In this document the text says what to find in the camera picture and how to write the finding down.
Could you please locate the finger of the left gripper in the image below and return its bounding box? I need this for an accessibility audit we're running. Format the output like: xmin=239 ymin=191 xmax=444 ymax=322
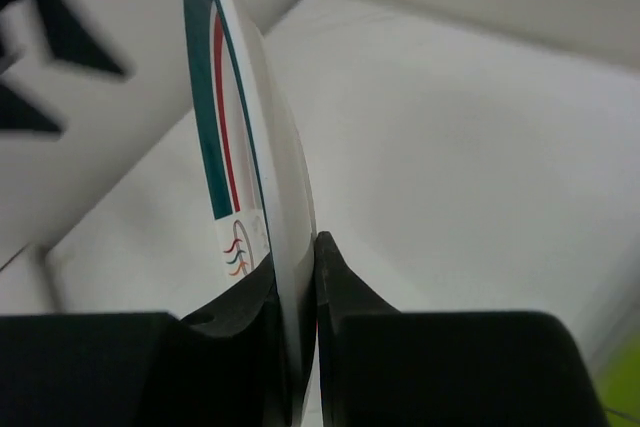
xmin=1 ymin=83 xmax=63 ymax=137
xmin=35 ymin=0 xmax=132 ymax=78

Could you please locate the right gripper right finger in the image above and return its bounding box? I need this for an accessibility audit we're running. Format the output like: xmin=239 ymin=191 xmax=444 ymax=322
xmin=314 ymin=231 xmax=398 ymax=426

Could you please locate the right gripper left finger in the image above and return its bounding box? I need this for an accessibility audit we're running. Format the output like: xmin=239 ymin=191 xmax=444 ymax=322
xmin=169 ymin=261 xmax=292 ymax=426

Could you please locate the white plate teal red rim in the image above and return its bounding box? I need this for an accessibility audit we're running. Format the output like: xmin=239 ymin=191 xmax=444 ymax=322
xmin=183 ymin=0 xmax=317 ymax=426

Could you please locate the green plate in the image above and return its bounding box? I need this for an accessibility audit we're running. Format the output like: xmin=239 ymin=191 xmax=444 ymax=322
xmin=596 ymin=337 xmax=640 ymax=426

